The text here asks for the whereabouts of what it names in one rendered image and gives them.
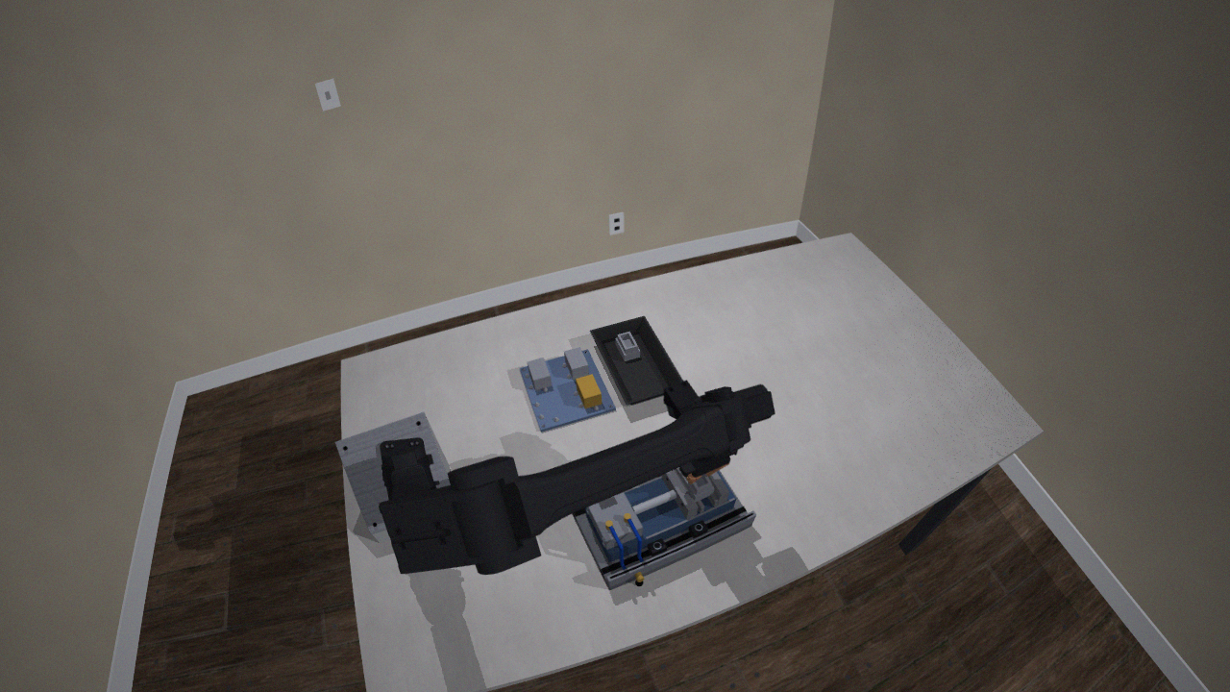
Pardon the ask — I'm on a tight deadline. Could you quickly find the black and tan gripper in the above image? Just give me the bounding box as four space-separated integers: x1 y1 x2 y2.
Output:
679 450 738 484

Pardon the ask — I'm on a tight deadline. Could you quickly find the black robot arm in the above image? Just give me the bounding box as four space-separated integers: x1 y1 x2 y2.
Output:
379 380 775 575

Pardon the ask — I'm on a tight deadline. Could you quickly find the yellow block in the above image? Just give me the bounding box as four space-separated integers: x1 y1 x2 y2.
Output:
576 374 601 408

